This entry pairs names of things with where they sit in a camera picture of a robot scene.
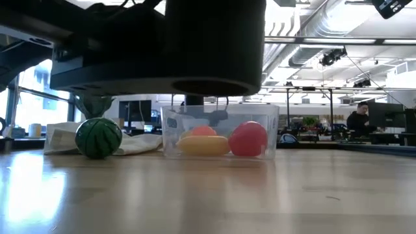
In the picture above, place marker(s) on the small green background plant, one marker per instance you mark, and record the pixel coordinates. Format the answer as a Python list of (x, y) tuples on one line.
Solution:
[(308, 121)]

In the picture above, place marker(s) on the blue and white bag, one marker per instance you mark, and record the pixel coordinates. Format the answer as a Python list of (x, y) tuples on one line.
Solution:
[(288, 139)]

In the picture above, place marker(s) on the white cylindrical cup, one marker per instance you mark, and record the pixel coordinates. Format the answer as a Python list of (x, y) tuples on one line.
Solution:
[(34, 130)]

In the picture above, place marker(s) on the red toy apple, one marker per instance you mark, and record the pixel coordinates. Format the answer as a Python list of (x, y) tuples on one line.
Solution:
[(248, 139)]

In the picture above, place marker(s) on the white plaid kitchen towel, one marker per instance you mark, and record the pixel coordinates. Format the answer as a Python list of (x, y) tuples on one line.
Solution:
[(61, 138)]

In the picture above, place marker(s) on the yellow toy lemon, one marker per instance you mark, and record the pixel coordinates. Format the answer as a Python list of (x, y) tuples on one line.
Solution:
[(203, 145)]

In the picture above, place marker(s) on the person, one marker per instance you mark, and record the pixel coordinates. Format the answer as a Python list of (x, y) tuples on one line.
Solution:
[(357, 122)]

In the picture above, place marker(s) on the silver air duct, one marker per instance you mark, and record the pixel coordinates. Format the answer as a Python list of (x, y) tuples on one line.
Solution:
[(321, 26)]

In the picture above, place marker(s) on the orange ribbed toy fruit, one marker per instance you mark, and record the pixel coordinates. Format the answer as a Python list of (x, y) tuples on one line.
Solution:
[(203, 131)]

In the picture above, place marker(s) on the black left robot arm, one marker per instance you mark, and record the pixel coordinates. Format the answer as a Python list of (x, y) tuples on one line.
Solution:
[(211, 39)]

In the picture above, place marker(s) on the linear ceiling light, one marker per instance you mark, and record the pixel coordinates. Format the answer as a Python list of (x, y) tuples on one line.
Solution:
[(338, 40)]

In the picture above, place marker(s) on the black ceiling spotlight cluster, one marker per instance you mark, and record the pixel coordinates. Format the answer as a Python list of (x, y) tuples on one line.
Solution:
[(333, 57)]

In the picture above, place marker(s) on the tall black frame stand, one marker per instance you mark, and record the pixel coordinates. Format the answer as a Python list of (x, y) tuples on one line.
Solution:
[(308, 88)]

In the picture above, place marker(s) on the snake plant in white pot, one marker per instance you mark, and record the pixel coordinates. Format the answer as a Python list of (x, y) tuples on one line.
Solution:
[(92, 107)]

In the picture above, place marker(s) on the large dark monitor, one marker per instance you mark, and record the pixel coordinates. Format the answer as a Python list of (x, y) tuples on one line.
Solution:
[(386, 115)]

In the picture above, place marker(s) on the clear plastic container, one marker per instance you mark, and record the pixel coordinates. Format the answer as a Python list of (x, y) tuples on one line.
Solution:
[(169, 136)]

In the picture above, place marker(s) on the green striped toy watermelon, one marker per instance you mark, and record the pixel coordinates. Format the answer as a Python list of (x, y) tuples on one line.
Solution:
[(98, 138)]

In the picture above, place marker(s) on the small black monitor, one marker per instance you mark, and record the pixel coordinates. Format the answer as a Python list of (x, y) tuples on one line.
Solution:
[(135, 110)]

